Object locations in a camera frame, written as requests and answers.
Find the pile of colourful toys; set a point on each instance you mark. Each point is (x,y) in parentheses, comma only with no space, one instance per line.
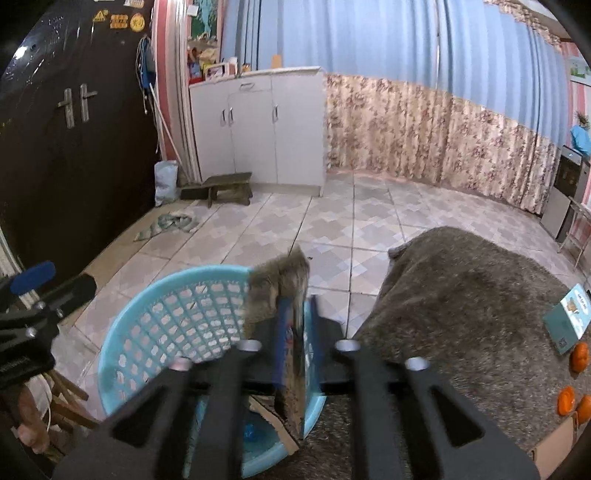
(201,57)

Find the small potted plant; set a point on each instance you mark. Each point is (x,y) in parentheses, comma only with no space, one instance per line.
(584,120)

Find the white plastic sack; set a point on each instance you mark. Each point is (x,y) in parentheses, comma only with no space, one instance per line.
(165,182)

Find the person's left hand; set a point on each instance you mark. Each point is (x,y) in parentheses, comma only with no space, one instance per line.
(31,415)

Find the yellow round sticker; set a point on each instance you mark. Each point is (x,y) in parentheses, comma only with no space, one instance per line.
(137,21)

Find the orange rectangular sticker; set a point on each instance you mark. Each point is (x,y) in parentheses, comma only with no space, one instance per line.
(119,21)

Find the blue plastic bag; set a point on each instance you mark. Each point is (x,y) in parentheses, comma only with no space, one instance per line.
(250,431)

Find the white broom stick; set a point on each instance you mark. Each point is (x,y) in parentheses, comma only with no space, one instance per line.
(168,138)

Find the blue hanging bag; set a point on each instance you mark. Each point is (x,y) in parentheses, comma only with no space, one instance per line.
(147,62)

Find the wooden chair frame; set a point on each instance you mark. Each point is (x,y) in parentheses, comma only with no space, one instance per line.
(69,392)

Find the white cabinet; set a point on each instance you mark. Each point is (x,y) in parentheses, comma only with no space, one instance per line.
(254,129)

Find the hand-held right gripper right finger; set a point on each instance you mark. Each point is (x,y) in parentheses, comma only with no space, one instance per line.
(323,350)

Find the brown cardboard piece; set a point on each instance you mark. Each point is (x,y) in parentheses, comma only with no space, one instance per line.
(272,422)

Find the yellow triangle sticker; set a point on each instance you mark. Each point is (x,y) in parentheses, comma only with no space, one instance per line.
(100,17)

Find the white photo frame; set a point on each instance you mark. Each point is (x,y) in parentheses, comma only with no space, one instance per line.
(216,71)

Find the white sticker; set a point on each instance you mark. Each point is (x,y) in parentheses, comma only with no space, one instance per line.
(134,3)

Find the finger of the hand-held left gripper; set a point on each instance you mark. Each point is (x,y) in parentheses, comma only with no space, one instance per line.
(69,293)
(32,274)

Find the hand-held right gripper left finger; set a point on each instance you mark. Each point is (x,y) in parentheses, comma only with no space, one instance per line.
(279,350)

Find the green floor rag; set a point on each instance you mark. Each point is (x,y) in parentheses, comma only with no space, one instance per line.
(171,224)

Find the brown phone case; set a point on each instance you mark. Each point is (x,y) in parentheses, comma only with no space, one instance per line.
(554,443)

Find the light blue plastic basket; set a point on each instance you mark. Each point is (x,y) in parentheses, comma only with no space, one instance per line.
(138,323)

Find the orange bottle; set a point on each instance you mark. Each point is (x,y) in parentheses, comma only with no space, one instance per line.
(276,61)

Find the wall picture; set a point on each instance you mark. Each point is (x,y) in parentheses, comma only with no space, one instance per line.
(581,69)

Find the black door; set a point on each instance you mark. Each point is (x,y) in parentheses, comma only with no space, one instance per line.
(69,184)

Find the green wall poster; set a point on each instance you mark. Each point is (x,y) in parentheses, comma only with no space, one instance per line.
(205,18)

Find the blue cloth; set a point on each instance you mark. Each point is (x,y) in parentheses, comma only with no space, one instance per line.
(582,138)

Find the grey water dispenser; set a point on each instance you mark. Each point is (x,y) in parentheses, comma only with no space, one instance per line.
(565,184)

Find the small wooden stool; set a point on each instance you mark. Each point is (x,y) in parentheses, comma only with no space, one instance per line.
(226,177)

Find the teal cardboard box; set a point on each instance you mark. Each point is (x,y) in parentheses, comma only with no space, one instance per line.
(570,318)

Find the white carton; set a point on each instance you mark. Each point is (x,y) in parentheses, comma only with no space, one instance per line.
(233,66)

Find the grey printed snack packet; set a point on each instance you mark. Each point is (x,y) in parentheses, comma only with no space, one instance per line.
(281,277)

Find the blue floral curtain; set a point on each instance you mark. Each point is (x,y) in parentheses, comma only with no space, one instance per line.
(503,115)
(323,69)

